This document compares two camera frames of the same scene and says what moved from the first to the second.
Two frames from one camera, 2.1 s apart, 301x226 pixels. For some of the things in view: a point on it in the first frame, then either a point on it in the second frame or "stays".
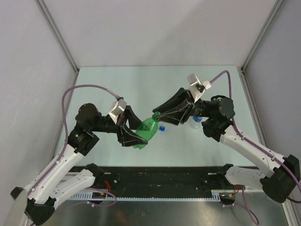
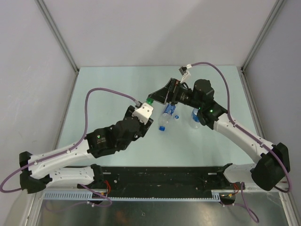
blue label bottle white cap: x=195 y=123 stays
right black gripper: x=182 y=115 to x=168 y=93
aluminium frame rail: x=153 y=179 stays
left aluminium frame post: x=59 y=36 stays
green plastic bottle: x=147 y=128 to x=149 y=100
